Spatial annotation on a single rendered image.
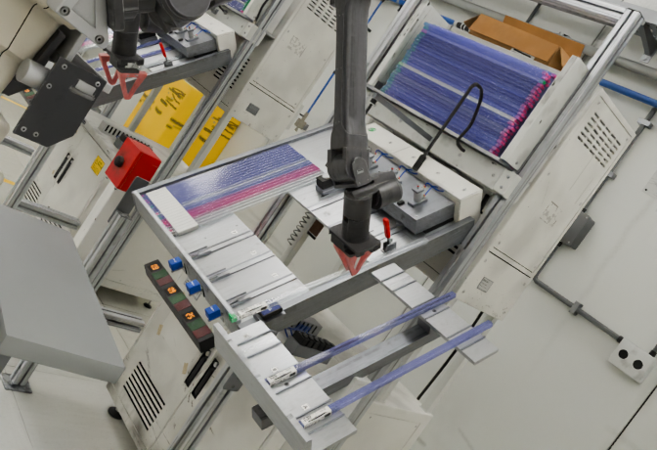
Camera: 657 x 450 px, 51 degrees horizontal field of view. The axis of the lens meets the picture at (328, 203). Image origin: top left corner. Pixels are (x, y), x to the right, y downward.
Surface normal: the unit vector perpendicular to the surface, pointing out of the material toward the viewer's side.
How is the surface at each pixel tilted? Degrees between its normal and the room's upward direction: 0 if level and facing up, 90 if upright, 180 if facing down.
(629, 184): 90
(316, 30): 90
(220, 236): 45
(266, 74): 90
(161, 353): 92
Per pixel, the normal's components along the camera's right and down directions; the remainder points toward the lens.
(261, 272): -0.04, -0.82
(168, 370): -0.62, -0.34
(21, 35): 0.59, 0.48
